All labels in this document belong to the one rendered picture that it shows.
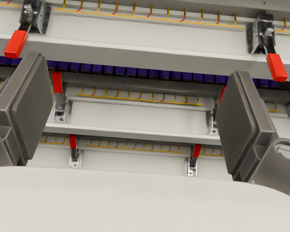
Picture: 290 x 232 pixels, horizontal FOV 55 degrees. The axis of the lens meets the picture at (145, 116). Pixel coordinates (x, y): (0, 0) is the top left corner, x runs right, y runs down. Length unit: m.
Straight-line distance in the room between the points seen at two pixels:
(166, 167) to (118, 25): 0.40
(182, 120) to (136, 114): 0.08
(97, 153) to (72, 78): 0.23
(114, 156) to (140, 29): 0.38
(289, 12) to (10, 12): 0.33
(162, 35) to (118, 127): 0.20
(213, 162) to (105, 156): 0.26
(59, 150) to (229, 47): 0.46
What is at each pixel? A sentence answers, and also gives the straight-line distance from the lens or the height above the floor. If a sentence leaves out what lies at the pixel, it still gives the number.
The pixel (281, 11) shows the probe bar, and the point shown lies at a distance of 0.39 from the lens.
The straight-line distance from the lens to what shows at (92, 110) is 0.50.
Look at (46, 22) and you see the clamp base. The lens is 0.37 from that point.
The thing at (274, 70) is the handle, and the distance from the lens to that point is 0.31.
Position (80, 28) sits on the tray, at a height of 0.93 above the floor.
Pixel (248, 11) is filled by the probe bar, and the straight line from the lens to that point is 0.38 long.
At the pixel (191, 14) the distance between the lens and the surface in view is 0.37.
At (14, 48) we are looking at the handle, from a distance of 0.30.
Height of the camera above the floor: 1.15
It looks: 56 degrees down
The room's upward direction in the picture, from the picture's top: 8 degrees clockwise
